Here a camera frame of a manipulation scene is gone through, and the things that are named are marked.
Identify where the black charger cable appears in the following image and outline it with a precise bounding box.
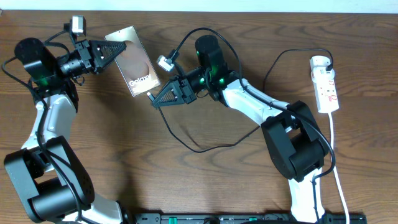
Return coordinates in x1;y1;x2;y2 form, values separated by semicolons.
146;47;335;154

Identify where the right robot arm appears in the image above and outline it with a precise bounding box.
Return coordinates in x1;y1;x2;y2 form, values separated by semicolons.
149;35;335;223

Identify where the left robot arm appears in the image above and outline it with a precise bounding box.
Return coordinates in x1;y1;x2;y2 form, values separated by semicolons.
4;38;132;223

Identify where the white USB charger adapter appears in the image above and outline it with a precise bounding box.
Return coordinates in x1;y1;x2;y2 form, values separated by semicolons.
311;66;335;83

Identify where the white power strip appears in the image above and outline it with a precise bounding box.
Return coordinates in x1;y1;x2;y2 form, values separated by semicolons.
310;55;339;114

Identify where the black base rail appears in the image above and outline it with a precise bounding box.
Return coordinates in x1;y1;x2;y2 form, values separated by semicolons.
133;212;368;224

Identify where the white power strip cord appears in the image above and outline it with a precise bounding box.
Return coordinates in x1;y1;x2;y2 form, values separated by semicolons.
328;112;351;224

